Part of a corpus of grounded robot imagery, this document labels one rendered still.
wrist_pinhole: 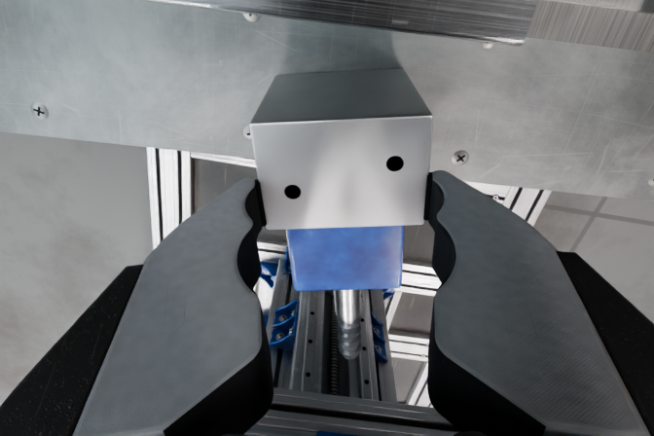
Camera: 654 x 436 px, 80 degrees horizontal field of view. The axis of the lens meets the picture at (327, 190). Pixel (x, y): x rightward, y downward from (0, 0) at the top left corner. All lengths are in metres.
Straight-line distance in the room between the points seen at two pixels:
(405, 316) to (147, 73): 1.02
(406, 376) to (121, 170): 1.02
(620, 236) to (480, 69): 1.31
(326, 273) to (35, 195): 1.29
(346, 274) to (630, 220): 1.31
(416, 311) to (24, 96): 1.02
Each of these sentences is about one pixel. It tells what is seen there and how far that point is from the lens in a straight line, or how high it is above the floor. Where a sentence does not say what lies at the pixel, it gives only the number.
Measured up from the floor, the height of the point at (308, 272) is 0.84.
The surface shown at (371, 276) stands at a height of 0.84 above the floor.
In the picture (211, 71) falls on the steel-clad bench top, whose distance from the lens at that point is 0.17.
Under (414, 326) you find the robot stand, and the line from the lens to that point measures 1.16.
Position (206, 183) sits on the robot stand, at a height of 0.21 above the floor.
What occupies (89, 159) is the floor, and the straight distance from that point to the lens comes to 1.25.
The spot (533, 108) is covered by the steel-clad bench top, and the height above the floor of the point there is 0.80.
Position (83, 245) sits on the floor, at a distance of 1.45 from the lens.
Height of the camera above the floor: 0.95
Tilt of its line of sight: 60 degrees down
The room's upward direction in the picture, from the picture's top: 178 degrees counter-clockwise
